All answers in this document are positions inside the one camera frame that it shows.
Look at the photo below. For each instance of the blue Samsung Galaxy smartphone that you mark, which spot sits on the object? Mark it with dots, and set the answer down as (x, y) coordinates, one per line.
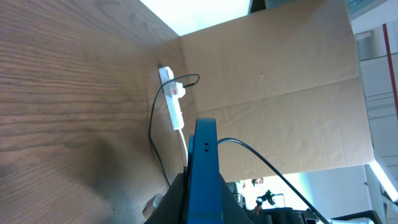
(204, 188)

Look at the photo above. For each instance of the white power strip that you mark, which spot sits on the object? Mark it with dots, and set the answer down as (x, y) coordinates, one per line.
(173, 104)

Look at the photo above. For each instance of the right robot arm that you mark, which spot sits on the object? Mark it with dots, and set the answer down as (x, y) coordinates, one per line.
(290, 216)

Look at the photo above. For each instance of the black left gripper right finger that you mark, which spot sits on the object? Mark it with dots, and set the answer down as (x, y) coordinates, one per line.
(232, 212)

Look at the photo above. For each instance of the white USB charger plug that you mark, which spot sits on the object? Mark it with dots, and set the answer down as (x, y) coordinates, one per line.
(177, 90)

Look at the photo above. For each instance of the red vertical pipe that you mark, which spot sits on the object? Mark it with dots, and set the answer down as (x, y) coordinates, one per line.
(390, 65)

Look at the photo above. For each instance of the brown cardboard barrier panel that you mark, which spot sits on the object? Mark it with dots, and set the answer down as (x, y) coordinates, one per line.
(284, 81)

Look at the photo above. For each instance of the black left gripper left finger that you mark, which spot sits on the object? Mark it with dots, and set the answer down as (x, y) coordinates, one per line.
(172, 206)

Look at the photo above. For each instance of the white ceiling light strip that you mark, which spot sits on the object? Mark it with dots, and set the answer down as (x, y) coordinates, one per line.
(384, 180)

